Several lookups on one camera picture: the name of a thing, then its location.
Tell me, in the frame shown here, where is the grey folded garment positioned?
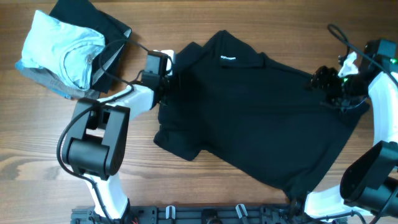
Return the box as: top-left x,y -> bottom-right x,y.
15,61 -> 100,100

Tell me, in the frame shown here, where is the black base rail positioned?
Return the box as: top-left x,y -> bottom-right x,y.
70,203 -> 348,224

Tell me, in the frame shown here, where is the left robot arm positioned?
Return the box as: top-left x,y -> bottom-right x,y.
57,50 -> 175,223

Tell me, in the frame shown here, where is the black polo shirt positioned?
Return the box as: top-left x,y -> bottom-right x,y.
154,30 -> 369,198

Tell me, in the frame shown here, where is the left black cable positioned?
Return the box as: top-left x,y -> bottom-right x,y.
56,37 -> 175,224

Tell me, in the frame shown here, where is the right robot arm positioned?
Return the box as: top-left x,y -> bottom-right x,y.
303,39 -> 397,223

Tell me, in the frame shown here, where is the black folded garment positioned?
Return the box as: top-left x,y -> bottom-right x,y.
50,0 -> 132,93

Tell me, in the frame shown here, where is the light blue folded t-shirt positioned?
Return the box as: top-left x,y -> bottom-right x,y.
21,10 -> 105,91

